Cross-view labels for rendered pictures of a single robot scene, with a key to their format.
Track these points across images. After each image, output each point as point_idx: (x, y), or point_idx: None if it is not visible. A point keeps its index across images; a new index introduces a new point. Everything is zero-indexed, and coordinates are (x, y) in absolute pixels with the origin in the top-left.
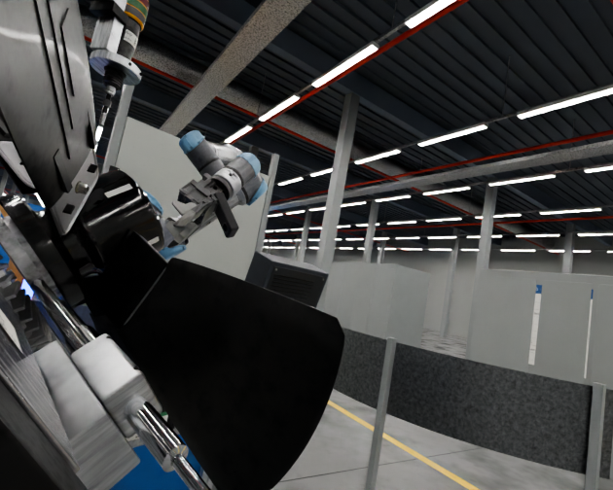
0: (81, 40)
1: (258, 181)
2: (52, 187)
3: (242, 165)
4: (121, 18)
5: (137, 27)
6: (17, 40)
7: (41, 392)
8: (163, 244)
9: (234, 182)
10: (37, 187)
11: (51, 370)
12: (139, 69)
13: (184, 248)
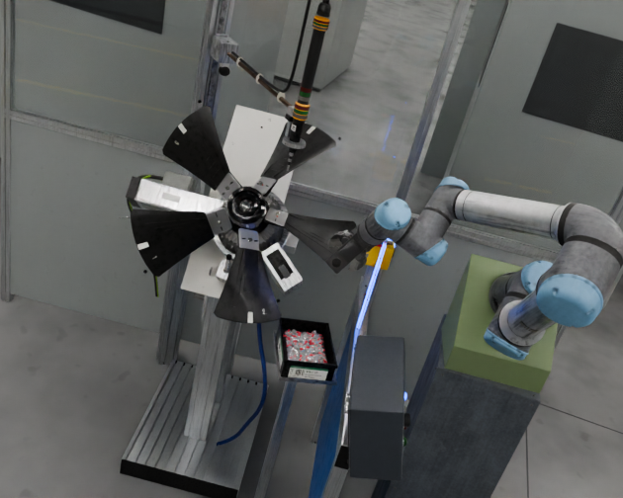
0: (214, 145)
1: (549, 274)
2: (210, 184)
3: (374, 209)
4: (287, 120)
5: (294, 120)
6: (179, 153)
7: (151, 199)
8: (231, 216)
9: (361, 224)
10: (204, 182)
11: None
12: (285, 141)
13: (493, 340)
